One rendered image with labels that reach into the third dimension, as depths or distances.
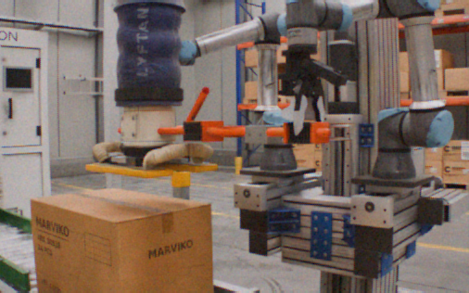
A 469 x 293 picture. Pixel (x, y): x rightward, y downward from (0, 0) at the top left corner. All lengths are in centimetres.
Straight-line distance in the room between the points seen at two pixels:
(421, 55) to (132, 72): 88
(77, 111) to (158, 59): 994
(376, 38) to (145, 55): 88
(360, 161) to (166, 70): 81
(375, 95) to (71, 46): 1006
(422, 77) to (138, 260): 103
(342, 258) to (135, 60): 98
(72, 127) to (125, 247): 994
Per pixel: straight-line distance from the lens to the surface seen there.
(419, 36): 147
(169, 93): 142
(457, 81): 836
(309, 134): 107
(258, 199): 169
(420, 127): 148
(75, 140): 1131
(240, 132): 119
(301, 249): 179
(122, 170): 139
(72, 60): 1138
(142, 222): 141
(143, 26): 145
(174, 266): 153
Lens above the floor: 123
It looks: 3 degrees down
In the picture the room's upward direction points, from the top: 1 degrees counter-clockwise
